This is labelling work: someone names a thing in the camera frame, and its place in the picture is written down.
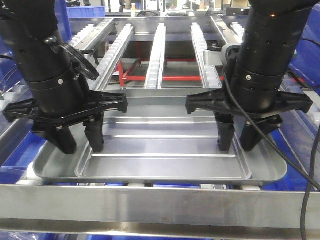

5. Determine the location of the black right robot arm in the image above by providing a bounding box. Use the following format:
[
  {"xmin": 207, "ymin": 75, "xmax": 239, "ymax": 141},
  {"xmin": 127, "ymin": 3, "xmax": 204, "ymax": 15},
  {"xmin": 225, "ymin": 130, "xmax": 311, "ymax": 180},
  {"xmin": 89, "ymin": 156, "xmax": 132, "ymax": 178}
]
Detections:
[{"xmin": 39, "ymin": 0, "xmax": 315, "ymax": 154}]

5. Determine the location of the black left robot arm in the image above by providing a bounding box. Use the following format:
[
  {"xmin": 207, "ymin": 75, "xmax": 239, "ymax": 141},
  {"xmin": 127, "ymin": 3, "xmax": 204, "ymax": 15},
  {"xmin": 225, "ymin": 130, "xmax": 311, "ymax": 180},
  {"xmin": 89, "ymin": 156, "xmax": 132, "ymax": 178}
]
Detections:
[{"xmin": 0, "ymin": 0, "xmax": 128, "ymax": 155}]

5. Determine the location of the white roller conveyor rail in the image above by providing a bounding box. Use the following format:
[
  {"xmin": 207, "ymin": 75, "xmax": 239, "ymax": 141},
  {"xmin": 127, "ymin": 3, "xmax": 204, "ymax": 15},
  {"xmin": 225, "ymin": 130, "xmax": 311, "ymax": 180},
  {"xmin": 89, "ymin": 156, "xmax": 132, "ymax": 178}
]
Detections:
[{"xmin": 90, "ymin": 24, "xmax": 134, "ymax": 91}]

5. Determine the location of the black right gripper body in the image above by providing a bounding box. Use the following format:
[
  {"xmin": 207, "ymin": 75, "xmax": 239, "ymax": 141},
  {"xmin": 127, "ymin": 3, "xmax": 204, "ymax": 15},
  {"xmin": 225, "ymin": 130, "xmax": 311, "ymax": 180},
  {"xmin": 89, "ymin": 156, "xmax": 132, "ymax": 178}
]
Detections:
[{"xmin": 185, "ymin": 89, "xmax": 313, "ymax": 120}]

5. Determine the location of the small silver ribbed tray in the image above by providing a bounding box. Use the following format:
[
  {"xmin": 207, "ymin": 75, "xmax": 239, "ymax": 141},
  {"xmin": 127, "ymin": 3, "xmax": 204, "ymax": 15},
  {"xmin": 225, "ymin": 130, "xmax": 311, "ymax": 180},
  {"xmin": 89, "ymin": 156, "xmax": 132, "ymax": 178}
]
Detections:
[{"xmin": 75, "ymin": 116, "xmax": 252, "ymax": 183}]

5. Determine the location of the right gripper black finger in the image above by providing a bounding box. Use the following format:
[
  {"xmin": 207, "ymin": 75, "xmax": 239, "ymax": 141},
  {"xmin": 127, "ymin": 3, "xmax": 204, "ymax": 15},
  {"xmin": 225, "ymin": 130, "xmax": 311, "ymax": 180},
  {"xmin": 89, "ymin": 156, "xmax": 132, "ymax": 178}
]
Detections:
[
  {"xmin": 240, "ymin": 121, "xmax": 262, "ymax": 152},
  {"xmin": 215, "ymin": 112, "xmax": 235, "ymax": 152}
]

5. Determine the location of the large grey metal tray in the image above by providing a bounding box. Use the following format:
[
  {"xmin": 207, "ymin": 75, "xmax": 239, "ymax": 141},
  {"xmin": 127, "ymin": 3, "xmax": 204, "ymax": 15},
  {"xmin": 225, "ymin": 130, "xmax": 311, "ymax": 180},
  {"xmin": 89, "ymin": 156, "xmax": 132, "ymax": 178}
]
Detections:
[{"xmin": 33, "ymin": 97, "xmax": 288, "ymax": 186}]

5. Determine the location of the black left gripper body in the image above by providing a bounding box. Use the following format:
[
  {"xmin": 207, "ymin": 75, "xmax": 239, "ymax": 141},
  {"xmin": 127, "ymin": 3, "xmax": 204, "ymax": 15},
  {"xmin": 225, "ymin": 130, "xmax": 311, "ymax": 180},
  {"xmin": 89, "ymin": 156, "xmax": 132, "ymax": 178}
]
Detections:
[{"xmin": 3, "ymin": 90, "xmax": 128, "ymax": 140}]

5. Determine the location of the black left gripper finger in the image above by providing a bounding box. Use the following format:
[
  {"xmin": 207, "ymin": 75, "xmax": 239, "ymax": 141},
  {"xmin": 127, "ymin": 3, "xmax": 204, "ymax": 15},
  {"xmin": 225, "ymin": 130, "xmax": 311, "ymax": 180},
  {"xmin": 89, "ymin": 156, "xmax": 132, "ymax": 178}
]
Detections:
[
  {"xmin": 45, "ymin": 125, "xmax": 77, "ymax": 155},
  {"xmin": 83, "ymin": 112, "xmax": 104, "ymax": 153}
]

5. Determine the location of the red steel floor frame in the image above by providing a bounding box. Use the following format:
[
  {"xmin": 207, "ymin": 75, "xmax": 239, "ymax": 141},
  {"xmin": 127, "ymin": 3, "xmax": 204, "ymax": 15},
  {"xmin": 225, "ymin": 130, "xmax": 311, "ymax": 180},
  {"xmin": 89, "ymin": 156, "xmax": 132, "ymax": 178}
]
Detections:
[{"xmin": 117, "ymin": 58, "xmax": 225, "ymax": 89}]

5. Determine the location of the steel front crossbar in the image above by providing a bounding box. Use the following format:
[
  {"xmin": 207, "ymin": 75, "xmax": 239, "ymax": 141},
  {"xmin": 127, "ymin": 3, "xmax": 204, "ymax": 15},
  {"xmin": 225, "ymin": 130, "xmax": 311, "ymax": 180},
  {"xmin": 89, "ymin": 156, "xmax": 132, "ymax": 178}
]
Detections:
[{"xmin": 0, "ymin": 184, "xmax": 304, "ymax": 240}]

